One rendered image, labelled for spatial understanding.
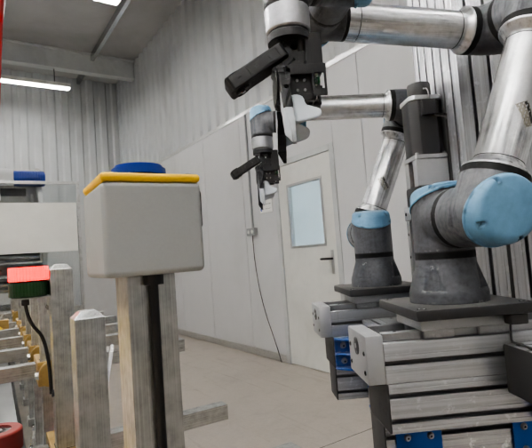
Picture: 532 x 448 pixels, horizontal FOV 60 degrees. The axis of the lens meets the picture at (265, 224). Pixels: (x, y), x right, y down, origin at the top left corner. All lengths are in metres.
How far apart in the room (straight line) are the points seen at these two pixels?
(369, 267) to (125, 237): 1.15
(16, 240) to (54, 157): 6.74
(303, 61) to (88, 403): 0.59
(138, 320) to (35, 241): 3.05
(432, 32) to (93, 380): 0.87
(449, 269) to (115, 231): 0.73
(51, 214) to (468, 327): 2.87
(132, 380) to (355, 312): 1.10
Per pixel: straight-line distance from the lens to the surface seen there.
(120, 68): 9.57
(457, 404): 0.98
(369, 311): 1.41
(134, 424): 0.35
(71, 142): 10.20
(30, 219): 3.39
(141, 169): 0.34
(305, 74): 0.77
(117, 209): 0.32
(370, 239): 1.41
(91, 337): 0.60
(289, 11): 0.81
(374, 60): 4.06
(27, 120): 10.19
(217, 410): 1.00
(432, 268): 0.95
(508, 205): 0.84
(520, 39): 0.99
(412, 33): 1.04
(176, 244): 0.33
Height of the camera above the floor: 1.16
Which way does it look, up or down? 4 degrees up
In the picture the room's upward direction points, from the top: 4 degrees counter-clockwise
